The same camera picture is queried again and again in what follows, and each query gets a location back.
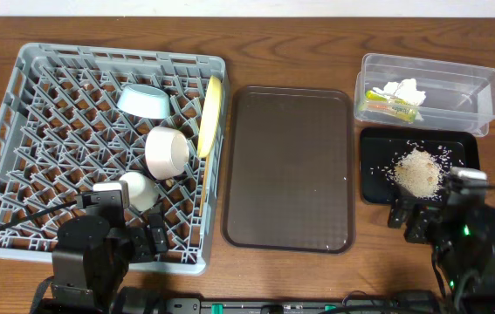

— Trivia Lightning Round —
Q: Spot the white plastic cup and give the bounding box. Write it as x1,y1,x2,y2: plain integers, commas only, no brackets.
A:
120,172,159,212

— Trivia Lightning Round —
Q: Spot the wooden chopstick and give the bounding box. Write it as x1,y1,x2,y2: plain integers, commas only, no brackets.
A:
199,156,210,218

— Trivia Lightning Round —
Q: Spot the pink bowl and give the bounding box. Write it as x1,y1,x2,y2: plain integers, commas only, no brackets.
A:
145,126,189,180

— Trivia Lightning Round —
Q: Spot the green snack wrapper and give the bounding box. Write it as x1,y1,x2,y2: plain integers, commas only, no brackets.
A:
357,90,418,123

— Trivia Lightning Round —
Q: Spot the yellow plate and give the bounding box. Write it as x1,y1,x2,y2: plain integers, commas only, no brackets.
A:
197,76,223,158

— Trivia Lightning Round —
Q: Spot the light blue bowl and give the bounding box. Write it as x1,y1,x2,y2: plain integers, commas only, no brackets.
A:
116,84,170,119

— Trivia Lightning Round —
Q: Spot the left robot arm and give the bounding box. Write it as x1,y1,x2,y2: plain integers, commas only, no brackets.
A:
30,214,168,314

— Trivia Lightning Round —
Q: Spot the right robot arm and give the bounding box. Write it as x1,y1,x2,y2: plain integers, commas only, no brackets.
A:
388,197,495,313

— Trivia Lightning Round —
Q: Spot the grey dishwasher rack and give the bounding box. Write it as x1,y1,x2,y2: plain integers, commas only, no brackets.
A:
0,43,228,276

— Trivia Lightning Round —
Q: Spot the pile of rice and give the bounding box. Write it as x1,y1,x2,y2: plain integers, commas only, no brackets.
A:
362,139,465,203

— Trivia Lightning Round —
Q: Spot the black plastic tray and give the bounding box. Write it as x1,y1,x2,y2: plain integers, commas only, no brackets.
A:
360,127,480,205

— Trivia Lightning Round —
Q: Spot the crumpled white tissue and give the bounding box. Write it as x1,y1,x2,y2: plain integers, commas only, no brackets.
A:
374,78,426,106

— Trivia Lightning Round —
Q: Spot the clear plastic bin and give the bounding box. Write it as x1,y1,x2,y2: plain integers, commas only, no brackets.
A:
354,53,495,137

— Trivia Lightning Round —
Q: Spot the brown serving tray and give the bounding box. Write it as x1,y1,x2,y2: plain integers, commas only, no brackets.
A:
222,86,355,255

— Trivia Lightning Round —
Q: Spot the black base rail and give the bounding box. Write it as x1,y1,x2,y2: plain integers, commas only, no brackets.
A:
30,298,441,314

